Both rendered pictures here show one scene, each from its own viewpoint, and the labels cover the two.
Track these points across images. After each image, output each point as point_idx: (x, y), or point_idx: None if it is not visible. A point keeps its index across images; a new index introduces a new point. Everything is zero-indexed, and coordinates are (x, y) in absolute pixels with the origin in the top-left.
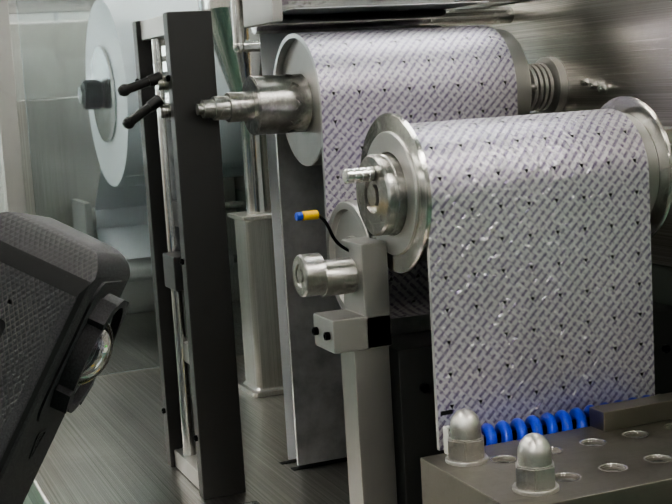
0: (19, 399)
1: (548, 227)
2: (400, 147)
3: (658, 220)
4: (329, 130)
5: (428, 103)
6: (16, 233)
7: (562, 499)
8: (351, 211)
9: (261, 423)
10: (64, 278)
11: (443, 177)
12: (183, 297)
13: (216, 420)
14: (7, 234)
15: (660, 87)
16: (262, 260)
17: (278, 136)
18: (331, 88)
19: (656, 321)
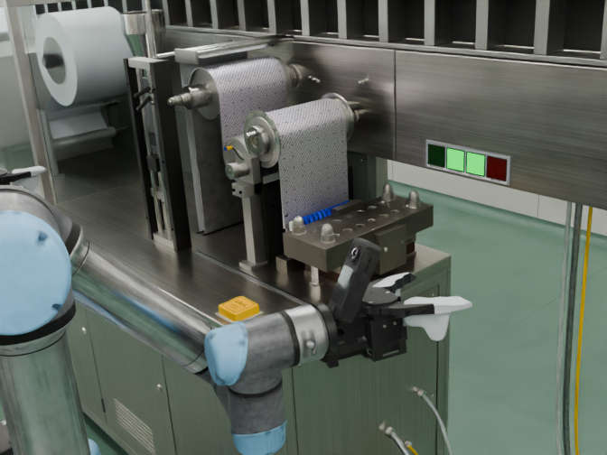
0: (373, 268)
1: (315, 147)
2: (266, 125)
3: (348, 139)
4: (222, 108)
5: (256, 93)
6: (370, 246)
7: (338, 244)
8: (238, 142)
9: None
10: (378, 251)
11: (283, 134)
12: (155, 172)
13: (180, 221)
14: (369, 246)
15: (342, 85)
16: None
17: None
18: (222, 91)
19: None
